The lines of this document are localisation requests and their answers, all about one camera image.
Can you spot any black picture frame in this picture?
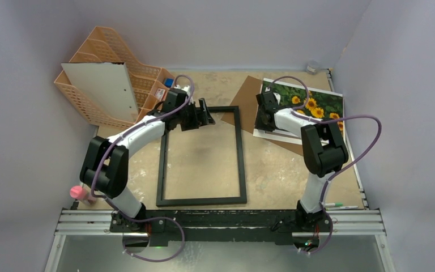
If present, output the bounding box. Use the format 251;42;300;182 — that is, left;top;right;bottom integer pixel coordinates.
156;106;248;207

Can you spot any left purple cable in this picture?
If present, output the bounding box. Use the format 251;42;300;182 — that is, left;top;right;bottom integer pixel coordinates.
89;74;196;263

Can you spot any orange plastic file organizer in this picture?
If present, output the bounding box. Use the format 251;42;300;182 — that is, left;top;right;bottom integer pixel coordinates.
54;26;175;129

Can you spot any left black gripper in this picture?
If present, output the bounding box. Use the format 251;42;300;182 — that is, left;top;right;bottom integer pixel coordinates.
176;99;214;131

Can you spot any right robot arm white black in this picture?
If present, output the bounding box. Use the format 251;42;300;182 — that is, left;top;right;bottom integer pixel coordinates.
255;91;349;231

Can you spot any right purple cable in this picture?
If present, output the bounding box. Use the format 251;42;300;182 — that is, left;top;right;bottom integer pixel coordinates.
266;76;382;256

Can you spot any pink bottle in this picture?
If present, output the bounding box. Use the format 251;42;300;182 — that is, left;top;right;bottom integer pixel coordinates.
70;186;96;206

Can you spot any white pen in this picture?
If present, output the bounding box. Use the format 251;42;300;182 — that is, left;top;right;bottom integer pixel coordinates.
327;206;359;210

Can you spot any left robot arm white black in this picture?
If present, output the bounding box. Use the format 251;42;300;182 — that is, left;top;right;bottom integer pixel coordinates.
79;88;215;232

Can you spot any sunflower photo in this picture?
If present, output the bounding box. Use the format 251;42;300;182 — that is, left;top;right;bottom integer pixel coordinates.
253;81;344;145

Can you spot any green marker pen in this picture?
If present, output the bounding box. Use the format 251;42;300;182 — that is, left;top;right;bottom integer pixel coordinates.
324;202;343;208

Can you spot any white folder board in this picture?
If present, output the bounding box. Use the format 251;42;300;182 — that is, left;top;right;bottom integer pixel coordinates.
61;62;139;123

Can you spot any purple cable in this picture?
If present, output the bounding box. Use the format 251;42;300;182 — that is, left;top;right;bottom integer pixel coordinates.
266;76;382;256
89;74;196;263

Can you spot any blue small box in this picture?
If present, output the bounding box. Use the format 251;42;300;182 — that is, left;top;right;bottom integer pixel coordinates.
164;78;174;88

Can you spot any red white small box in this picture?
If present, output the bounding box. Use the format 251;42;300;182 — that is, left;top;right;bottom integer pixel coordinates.
154;88;166;101

